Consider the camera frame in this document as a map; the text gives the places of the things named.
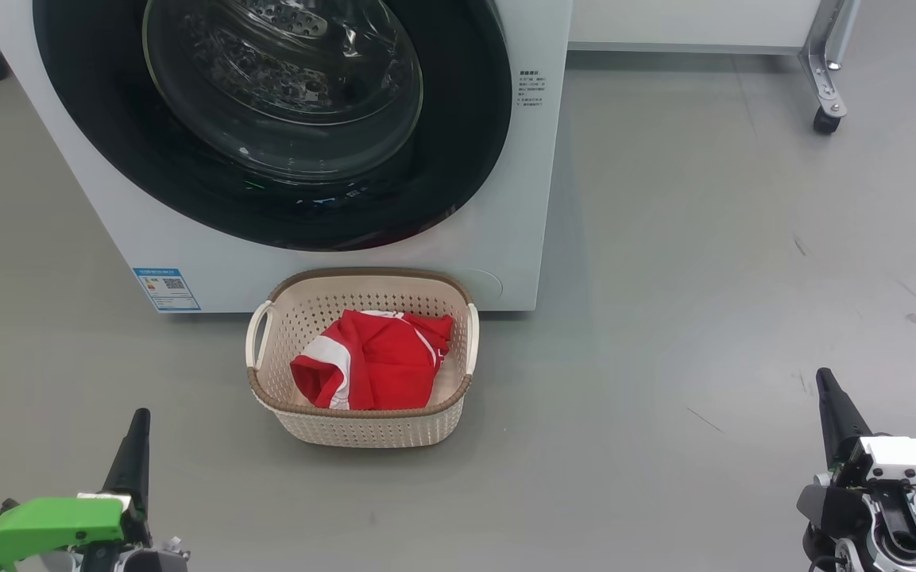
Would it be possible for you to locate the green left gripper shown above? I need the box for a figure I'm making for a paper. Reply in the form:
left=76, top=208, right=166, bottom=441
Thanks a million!
left=0, top=408, right=152, bottom=571

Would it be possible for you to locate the red white garment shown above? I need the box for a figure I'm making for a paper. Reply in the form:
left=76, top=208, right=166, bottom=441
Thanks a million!
left=290, top=310, right=454, bottom=412

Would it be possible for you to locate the round dark glass washer door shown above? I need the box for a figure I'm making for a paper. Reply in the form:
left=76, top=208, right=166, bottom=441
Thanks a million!
left=33, top=0, right=512, bottom=253

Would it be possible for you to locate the cream perforated laundry basket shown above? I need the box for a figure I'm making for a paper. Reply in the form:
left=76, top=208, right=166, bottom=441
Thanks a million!
left=245, top=268, right=480, bottom=449

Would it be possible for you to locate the white washing machine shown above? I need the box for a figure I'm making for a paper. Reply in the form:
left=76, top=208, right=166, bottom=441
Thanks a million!
left=0, top=0, right=574, bottom=315

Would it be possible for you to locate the blue white energy label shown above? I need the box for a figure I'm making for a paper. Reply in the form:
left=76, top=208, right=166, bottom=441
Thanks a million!
left=133, top=267, right=201, bottom=313

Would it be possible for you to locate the white board panel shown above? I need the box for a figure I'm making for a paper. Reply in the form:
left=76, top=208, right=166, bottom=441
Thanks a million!
left=569, top=0, right=824, bottom=55

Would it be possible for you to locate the metal frame leg with caster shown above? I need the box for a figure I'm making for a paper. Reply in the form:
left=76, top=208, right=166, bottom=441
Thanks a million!
left=799, top=0, right=860, bottom=136

